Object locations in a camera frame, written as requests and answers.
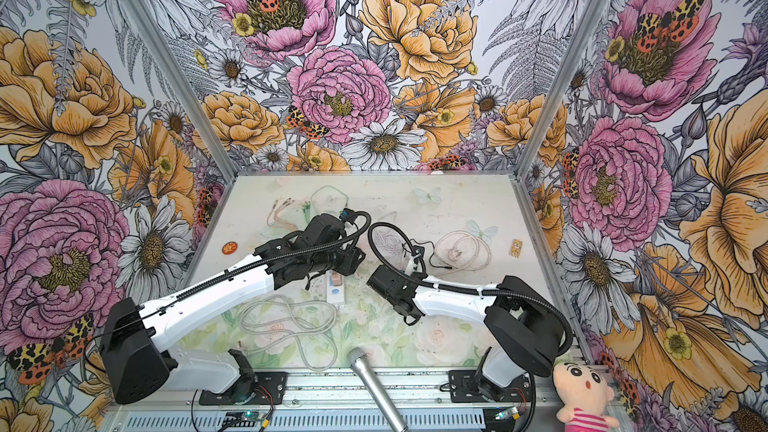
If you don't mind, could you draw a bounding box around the white blue power strip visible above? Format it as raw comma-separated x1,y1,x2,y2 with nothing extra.
325,271,345,307

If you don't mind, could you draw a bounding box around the pink charger cable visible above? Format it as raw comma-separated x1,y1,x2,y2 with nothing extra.
266,196,307,232

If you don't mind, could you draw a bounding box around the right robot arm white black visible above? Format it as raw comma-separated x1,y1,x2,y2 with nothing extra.
367,222,574,402

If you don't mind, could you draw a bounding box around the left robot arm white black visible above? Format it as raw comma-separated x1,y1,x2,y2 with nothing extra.
99,209,372,405

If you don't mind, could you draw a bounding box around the pink three-pin plug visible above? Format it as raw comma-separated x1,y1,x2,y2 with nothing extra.
449,243,464,261

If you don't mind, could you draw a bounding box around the silver microphone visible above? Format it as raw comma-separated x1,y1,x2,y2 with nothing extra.
347,347,409,432

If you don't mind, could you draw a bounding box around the red star badge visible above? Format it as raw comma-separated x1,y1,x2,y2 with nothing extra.
221,241,238,255

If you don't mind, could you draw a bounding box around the small yellow tag card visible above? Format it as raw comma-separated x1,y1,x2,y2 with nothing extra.
509,239,523,258

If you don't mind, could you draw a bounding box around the small green circuit board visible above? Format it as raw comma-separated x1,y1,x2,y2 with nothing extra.
219,411,273,431

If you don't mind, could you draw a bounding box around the plush doll striped shirt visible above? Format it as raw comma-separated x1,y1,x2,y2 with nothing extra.
553,362,620,432

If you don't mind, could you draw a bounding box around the black thin cable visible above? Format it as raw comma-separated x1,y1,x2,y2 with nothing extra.
413,241,454,270

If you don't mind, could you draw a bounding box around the pink hub cable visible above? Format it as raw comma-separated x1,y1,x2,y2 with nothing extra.
431,230,493,274

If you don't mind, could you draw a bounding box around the white power strip cable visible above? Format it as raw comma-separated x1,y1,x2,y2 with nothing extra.
238,295,341,372

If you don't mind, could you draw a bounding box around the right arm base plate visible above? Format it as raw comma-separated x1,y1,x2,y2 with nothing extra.
445,369,535,403

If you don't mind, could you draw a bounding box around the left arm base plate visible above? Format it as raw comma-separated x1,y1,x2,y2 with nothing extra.
198,371,288,406

